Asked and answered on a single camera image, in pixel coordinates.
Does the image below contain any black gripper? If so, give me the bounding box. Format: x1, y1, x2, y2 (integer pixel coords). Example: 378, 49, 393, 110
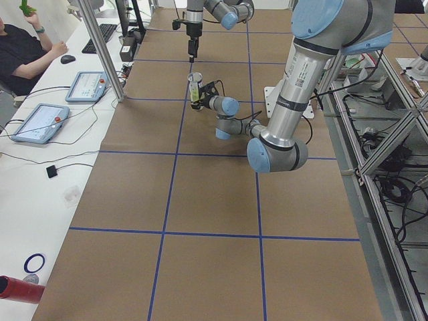
191, 94, 210, 110
186, 22, 203, 63

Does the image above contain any white blue tennis ball can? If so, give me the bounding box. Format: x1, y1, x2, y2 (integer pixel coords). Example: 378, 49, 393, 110
187, 72, 203, 93

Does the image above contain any yellow tennis ball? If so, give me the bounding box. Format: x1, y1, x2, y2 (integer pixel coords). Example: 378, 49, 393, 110
190, 90, 200, 104

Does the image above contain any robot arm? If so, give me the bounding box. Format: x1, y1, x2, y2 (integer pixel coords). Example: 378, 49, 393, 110
182, 0, 255, 63
191, 1, 395, 173

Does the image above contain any black computer monitor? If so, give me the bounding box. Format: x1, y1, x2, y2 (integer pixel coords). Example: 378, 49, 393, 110
115, 0, 146, 43

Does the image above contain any black small computer box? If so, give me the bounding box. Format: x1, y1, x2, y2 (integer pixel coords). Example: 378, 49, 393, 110
120, 37, 137, 62

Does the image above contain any black keyboard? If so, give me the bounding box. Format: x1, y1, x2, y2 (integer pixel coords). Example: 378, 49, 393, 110
81, 23, 118, 55

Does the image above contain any far blue teach pendant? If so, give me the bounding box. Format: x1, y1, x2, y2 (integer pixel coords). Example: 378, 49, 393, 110
65, 71, 109, 103

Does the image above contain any blue teach pendant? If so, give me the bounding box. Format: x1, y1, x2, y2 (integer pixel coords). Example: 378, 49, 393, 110
11, 103, 70, 144
65, 71, 109, 103

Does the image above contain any black computer mouse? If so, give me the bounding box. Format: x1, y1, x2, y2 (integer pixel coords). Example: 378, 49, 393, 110
60, 54, 76, 64

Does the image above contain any near blue teach pendant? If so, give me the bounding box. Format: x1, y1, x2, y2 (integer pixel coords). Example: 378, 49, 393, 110
11, 103, 70, 144

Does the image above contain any small black square pad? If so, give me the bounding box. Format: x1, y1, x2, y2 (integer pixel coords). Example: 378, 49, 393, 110
46, 165, 58, 179

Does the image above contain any seated person in black shirt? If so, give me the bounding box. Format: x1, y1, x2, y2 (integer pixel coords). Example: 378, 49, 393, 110
1, 13, 68, 96

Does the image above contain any blue tape roll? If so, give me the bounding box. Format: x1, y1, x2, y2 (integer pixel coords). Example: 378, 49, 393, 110
23, 253, 46, 274

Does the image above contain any red cylinder bottle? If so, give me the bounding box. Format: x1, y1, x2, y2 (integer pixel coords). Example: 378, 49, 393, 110
1, 276, 45, 304

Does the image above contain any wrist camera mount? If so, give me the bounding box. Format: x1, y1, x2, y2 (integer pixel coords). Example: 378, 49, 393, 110
199, 81, 219, 99
172, 19, 187, 30

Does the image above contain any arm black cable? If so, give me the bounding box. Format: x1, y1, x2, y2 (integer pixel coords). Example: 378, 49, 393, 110
213, 79, 314, 145

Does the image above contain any aluminium frame post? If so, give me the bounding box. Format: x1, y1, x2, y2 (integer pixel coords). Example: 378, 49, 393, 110
78, 0, 124, 102

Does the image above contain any white camera post with base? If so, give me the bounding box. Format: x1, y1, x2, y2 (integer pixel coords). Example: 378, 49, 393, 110
263, 86, 314, 119

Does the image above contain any green handled grabber tool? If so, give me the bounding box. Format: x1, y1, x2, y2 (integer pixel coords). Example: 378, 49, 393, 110
19, 0, 37, 17

